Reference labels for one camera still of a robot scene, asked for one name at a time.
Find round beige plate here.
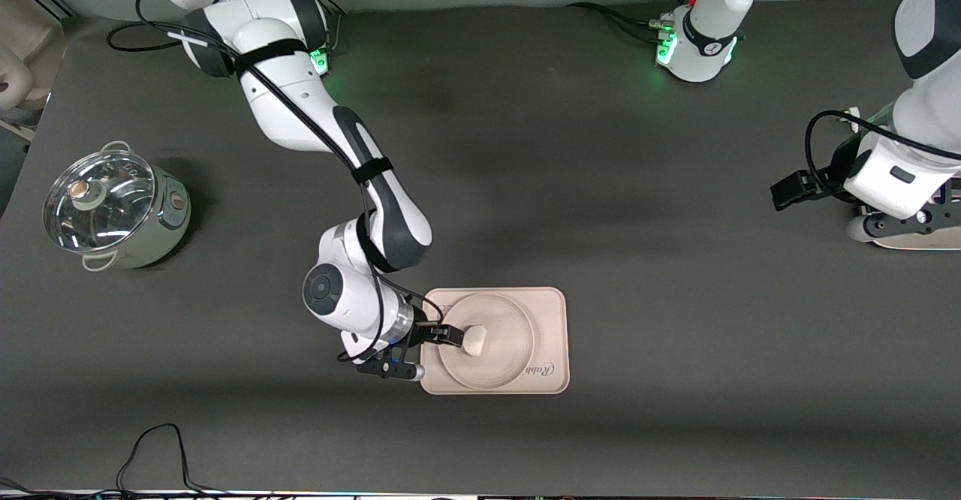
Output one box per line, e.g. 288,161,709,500
438,294,536,390

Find pink rabbit print tray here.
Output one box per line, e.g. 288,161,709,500
419,288,570,396

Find pale green electric pot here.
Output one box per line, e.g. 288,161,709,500
43,140,191,272

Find glass pot lid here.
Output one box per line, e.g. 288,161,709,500
43,149,156,253

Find beige background object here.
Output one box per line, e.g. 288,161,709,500
0,0,68,140

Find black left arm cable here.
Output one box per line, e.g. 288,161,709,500
805,110,961,185

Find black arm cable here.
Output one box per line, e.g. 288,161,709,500
805,110,961,185
107,0,444,363

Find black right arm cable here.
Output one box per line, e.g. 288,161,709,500
107,0,444,363

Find black left base cables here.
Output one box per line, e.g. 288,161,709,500
567,0,703,47

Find black cable loop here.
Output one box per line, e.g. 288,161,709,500
116,423,226,495

